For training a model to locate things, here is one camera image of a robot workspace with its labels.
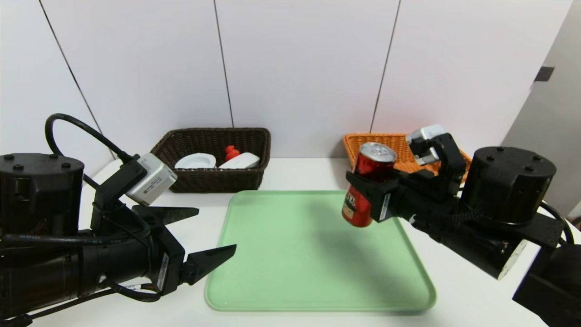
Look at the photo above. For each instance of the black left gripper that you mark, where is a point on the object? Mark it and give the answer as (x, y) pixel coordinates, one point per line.
(166, 261)

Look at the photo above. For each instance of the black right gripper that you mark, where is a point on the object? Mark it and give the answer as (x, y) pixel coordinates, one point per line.
(380, 202)

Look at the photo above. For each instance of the red cola can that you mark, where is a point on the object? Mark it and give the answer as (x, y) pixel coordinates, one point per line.
(376, 159)

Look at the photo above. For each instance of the white round vented container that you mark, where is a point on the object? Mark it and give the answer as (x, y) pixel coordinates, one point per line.
(195, 161)

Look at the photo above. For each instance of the white rectangular deli case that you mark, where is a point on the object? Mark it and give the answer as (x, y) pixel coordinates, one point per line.
(243, 161)

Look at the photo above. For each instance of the red rubber duck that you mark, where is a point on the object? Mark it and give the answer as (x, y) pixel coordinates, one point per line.
(232, 153)

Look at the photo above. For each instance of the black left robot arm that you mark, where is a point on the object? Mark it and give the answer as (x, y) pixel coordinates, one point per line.
(41, 200)

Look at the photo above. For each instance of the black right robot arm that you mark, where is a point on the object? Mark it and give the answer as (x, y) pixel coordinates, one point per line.
(508, 181)

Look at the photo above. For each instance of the orange wicker basket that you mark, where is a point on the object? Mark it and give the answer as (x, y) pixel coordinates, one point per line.
(352, 150)

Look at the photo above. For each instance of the dark brown wicker basket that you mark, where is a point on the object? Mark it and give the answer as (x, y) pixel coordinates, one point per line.
(204, 181)

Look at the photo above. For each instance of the green plastic tray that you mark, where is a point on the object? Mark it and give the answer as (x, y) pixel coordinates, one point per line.
(281, 272)

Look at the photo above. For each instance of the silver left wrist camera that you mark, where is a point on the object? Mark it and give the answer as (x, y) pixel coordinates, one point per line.
(152, 179)

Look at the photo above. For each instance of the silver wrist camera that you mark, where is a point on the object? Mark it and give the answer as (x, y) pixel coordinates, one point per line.
(152, 179)
(424, 136)

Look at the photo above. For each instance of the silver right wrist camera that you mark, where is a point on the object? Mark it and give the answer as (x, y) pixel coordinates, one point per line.
(424, 136)

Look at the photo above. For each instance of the dark wall fixture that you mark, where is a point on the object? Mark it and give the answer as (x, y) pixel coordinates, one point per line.
(544, 73)

